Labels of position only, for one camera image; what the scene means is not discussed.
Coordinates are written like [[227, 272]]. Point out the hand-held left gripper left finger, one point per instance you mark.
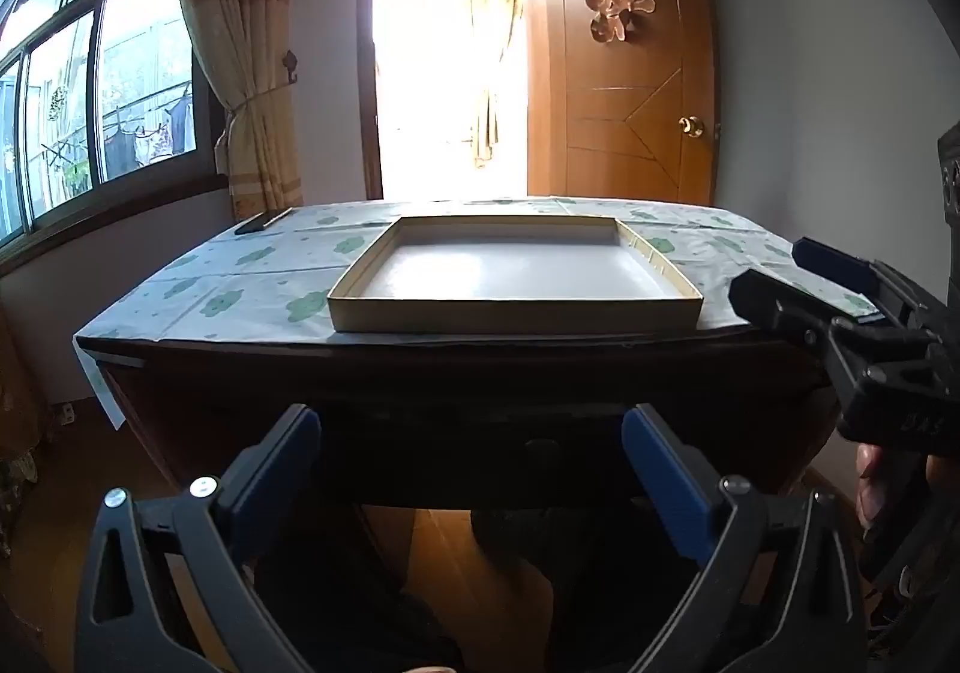
[[279, 469]]

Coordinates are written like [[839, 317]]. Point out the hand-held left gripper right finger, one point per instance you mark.
[[661, 470]]

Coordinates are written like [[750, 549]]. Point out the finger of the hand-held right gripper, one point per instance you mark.
[[832, 260], [780, 313]]

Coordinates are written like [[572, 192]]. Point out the shallow cardboard box tray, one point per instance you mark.
[[510, 275]]

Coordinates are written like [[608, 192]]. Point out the person's right hand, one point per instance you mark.
[[874, 485]]

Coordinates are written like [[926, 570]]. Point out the dark wooden dresser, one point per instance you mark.
[[225, 388]]

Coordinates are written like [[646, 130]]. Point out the green cloud print tablecloth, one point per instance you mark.
[[247, 283]]

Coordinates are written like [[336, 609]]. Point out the brass door knob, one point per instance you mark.
[[691, 126]]

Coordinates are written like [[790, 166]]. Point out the black phone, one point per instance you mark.
[[252, 224]]

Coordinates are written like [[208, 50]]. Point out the wooden door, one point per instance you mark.
[[622, 118]]

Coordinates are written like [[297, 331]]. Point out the gold character door decoration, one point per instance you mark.
[[619, 2]]

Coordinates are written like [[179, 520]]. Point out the laundry on outdoor line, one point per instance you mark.
[[161, 133]]

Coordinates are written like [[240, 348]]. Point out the sheer yellow curtain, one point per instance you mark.
[[491, 58]]

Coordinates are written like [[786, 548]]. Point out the dark metal curtain hook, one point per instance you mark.
[[291, 64]]

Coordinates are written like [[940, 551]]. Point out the sliding glass window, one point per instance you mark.
[[142, 66]]

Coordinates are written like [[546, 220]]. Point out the beige plaid curtain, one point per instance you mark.
[[240, 28]]

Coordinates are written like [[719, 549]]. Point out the white wall socket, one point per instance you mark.
[[66, 413]]

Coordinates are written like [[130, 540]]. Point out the wooden door frame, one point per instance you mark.
[[369, 43]]

